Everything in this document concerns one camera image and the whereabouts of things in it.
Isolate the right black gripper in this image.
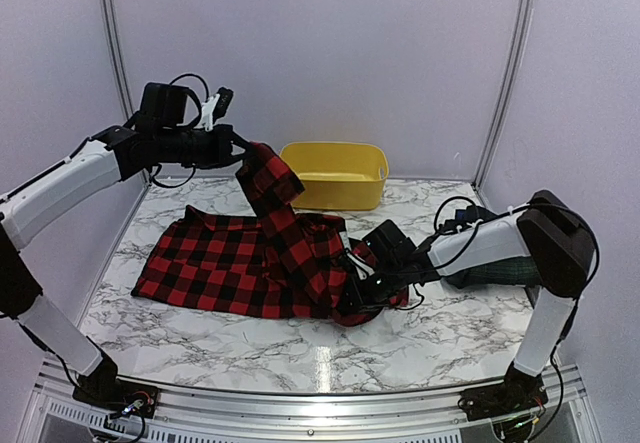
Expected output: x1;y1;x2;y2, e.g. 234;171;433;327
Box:
335;259;407;314

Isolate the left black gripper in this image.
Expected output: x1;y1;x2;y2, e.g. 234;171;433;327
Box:
157;122;256;169

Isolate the red black plaid shirt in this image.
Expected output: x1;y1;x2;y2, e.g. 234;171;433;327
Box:
131;143;380;327

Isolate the dark green plaid skirt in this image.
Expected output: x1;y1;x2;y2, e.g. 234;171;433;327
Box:
443;257;542;289

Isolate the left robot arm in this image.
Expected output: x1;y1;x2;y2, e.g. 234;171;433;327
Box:
1;79;251;408

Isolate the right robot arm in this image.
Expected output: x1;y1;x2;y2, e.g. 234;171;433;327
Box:
337;190;600;411

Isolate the yellow plastic basket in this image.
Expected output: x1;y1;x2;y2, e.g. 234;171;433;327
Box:
280;141;389;211

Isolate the folded blue garment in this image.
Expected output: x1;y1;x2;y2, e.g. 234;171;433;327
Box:
454;206;481;225

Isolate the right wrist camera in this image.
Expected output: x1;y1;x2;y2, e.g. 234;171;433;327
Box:
341;251;375;281

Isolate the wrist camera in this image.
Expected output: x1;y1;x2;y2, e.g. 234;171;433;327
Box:
341;251;375;281
196;87;234;132

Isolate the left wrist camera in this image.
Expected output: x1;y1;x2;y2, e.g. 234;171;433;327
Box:
196;87;234;132

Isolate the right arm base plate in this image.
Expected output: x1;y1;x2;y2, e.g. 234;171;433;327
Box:
458;383;548;421

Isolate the aluminium front rail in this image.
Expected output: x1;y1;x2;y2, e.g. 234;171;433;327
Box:
17;359;602;442

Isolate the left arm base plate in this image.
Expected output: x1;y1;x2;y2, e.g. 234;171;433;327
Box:
72;379;159;419

